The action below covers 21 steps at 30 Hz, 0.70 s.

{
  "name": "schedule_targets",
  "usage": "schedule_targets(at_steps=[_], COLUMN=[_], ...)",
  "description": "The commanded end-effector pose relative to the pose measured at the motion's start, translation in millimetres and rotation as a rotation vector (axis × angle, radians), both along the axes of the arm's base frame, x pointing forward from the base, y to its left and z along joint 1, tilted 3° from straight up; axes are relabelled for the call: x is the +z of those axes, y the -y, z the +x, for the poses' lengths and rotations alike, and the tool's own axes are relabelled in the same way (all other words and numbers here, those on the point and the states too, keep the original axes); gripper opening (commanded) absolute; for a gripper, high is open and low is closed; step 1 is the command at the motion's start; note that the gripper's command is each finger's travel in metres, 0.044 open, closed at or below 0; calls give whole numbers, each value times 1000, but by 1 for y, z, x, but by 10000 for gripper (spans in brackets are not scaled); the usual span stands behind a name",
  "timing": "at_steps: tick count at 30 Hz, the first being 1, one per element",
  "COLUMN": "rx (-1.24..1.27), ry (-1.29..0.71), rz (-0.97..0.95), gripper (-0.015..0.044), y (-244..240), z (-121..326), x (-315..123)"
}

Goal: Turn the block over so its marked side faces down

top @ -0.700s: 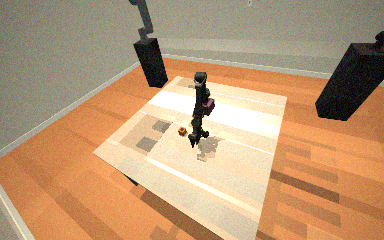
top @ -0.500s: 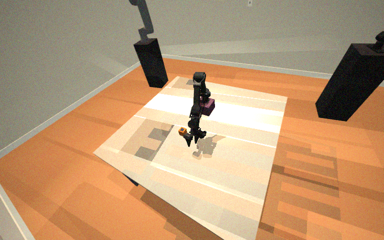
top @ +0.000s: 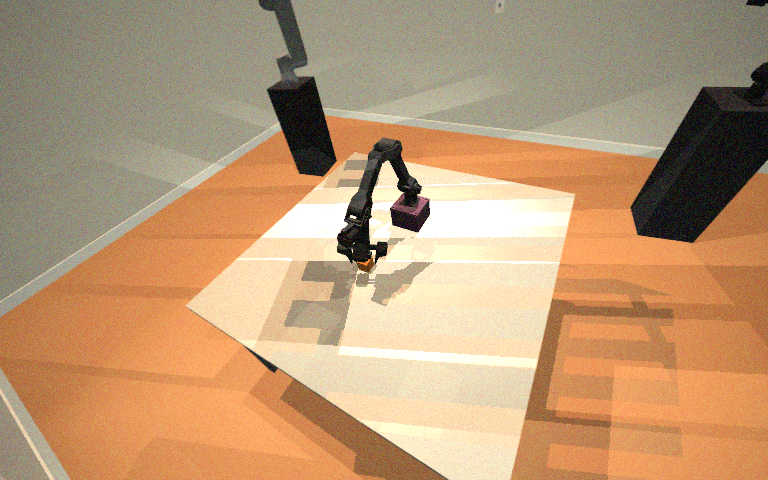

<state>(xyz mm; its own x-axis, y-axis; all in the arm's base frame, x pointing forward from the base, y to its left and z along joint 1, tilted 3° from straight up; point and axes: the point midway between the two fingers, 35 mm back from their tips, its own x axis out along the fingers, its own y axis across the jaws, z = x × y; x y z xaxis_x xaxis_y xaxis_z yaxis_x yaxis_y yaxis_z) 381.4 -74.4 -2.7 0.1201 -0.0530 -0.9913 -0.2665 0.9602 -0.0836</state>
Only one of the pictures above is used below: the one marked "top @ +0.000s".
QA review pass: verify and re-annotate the orange block with dark square face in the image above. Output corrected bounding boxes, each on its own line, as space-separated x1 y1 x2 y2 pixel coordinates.
357 257 374 273

